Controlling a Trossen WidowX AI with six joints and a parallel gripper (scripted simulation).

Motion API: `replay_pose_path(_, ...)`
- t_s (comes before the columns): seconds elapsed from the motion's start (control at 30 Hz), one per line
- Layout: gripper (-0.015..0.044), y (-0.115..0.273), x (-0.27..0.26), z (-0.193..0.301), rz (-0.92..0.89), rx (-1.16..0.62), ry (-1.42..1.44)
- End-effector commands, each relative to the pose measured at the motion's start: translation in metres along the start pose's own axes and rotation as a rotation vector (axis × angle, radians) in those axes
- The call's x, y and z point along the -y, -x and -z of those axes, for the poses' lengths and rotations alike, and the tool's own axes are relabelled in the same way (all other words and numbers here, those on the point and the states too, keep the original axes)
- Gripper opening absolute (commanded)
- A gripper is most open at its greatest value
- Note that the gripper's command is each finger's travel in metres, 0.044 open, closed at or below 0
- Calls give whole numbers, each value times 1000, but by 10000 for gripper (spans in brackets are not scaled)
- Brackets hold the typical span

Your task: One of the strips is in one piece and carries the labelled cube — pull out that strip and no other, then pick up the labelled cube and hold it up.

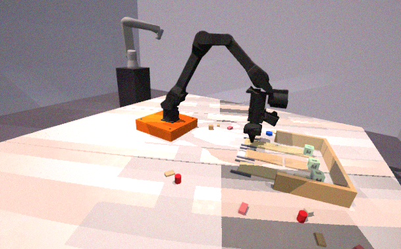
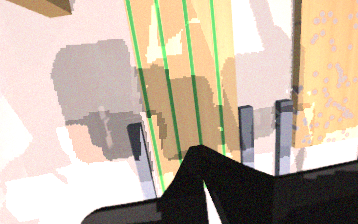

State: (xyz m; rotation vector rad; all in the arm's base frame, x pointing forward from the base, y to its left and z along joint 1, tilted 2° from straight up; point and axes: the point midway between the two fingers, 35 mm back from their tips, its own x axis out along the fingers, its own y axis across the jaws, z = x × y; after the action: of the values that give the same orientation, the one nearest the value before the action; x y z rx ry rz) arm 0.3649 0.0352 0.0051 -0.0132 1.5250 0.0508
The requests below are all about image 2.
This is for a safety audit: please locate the tan u-shaped wooden frame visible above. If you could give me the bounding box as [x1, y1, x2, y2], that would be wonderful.
[6, 0, 72, 18]

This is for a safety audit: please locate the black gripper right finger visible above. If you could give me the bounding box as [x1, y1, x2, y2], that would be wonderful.
[196, 145, 358, 224]

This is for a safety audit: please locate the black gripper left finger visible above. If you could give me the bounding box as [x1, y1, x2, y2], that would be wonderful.
[80, 146, 209, 224]

